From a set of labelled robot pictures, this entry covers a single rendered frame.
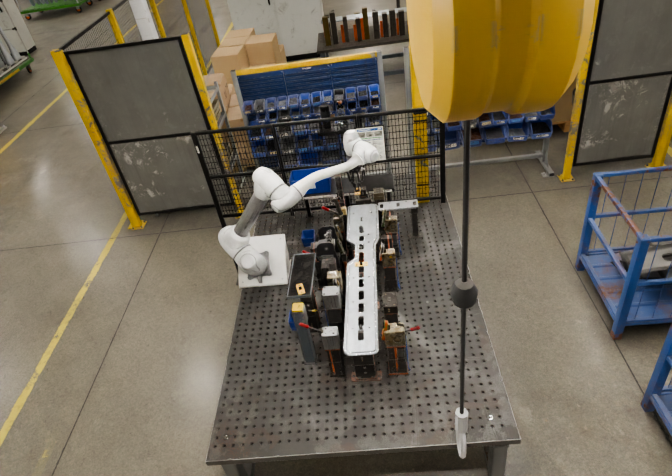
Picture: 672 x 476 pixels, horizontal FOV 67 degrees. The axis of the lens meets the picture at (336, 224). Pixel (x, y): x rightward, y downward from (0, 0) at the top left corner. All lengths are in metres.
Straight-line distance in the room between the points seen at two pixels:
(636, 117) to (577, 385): 2.92
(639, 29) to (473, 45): 5.16
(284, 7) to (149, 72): 4.92
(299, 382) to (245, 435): 0.41
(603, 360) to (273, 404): 2.36
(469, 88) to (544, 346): 3.89
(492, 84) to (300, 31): 9.52
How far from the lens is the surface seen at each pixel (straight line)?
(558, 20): 0.32
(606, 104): 5.66
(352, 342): 2.85
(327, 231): 3.30
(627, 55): 5.51
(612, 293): 4.43
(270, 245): 3.73
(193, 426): 4.04
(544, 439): 3.73
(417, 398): 2.99
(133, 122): 5.48
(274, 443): 2.95
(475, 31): 0.31
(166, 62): 5.10
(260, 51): 7.72
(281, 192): 3.13
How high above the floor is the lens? 3.18
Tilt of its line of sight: 37 degrees down
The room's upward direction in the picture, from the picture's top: 10 degrees counter-clockwise
